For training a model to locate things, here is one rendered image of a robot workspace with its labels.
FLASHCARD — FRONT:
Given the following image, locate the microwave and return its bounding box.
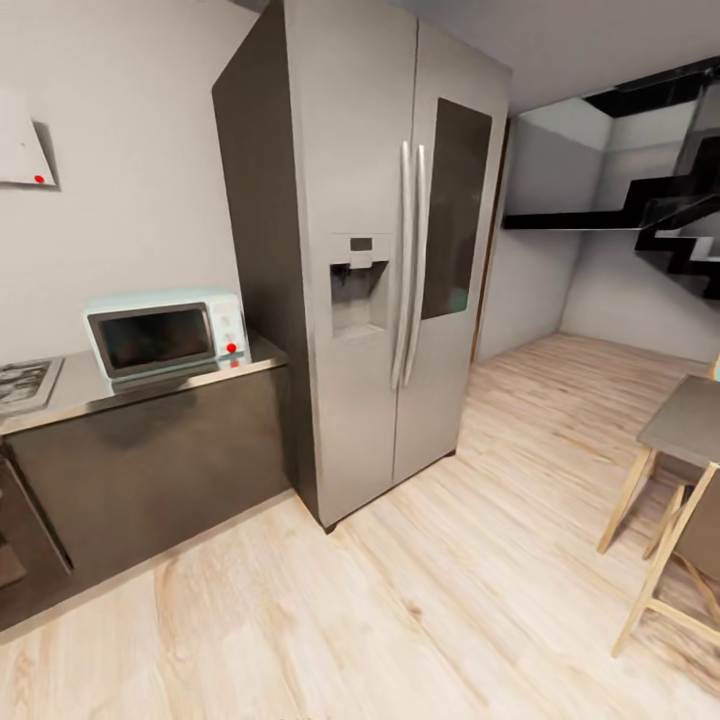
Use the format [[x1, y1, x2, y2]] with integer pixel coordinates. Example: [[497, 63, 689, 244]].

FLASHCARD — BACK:
[[82, 285, 247, 381]]

